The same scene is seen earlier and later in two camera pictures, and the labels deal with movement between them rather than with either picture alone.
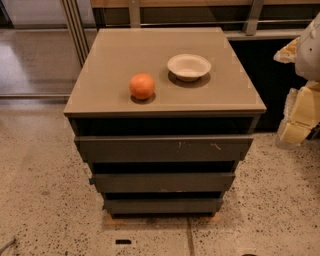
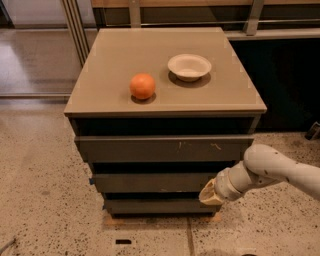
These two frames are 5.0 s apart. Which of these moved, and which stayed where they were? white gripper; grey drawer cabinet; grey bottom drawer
Moved: white gripper
Stayed: grey bottom drawer; grey drawer cabinet
